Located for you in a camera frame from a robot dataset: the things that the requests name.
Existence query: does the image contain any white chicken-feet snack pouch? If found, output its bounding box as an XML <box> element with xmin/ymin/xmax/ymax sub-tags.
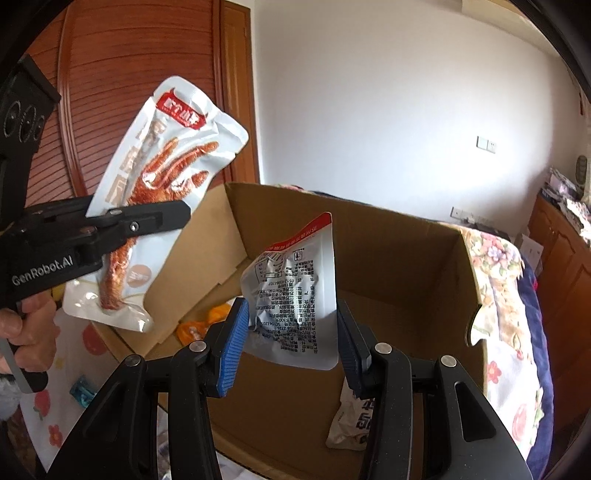
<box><xmin>62</xmin><ymin>76</ymin><xmax>249</xmax><ymax>333</ymax></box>

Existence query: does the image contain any blue foil candy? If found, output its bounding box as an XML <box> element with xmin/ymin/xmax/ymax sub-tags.
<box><xmin>69</xmin><ymin>375</ymin><xmax>97</xmax><ymax>409</ymax></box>

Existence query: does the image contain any white snack pouch printed back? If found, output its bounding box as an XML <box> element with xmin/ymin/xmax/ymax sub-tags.
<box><xmin>240</xmin><ymin>212</ymin><xmax>339</xmax><ymax>371</ymax></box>

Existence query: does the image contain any grey sleeve forearm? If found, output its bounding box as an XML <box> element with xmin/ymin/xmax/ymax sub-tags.
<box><xmin>0</xmin><ymin>375</ymin><xmax>22</xmax><ymax>422</ymax></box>

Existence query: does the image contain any person's left hand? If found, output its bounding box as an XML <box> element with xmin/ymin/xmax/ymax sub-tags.
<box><xmin>0</xmin><ymin>291</ymin><xmax>58</xmax><ymax>372</ymax></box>

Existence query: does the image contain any orange snack packet in box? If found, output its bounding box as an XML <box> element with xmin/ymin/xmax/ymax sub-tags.
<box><xmin>175</xmin><ymin>303</ymin><xmax>232</xmax><ymax>346</ymax></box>

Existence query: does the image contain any white snack packet in box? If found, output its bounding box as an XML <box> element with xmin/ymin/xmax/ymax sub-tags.
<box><xmin>325</xmin><ymin>380</ymin><xmax>375</xmax><ymax>451</ymax></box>

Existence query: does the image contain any brown cardboard box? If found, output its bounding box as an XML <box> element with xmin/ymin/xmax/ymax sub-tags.
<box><xmin>97</xmin><ymin>183</ymin><xmax>486</xmax><ymax>479</ymax></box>

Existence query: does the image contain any floral white bed sheet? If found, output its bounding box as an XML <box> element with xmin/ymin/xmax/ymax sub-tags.
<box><xmin>18</xmin><ymin>181</ymin><xmax>546</xmax><ymax>480</ymax></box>

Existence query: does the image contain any blue blanket edge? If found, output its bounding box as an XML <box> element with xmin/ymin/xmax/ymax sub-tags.
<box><xmin>517</xmin><ymin>260</ymin><xmax>555</xmax><ymax>479</ymax></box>

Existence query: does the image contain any wooden wardrobe door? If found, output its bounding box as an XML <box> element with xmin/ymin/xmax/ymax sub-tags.
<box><xmin>26</xmin><ymin>1</ymin><xmax>259</xmax><ymax>205</ymax></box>

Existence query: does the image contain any wooden low cabinet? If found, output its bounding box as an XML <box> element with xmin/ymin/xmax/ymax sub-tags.
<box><xmin>526</xmin><ymin>193</ymin><xmax>591</xmax><ymax>444</ymax></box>

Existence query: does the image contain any white wall socket strip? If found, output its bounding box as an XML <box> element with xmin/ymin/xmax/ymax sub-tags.
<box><xmin>450</xmin><ymin>206</ymin><xmax>514</xmax><ymax>239</ymax></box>

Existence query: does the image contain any white wall switch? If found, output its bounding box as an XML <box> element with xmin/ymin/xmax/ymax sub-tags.
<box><xmin>476</xmin><ymin>135</ymin><xmax>496</xmax><ymax>154</ymax></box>

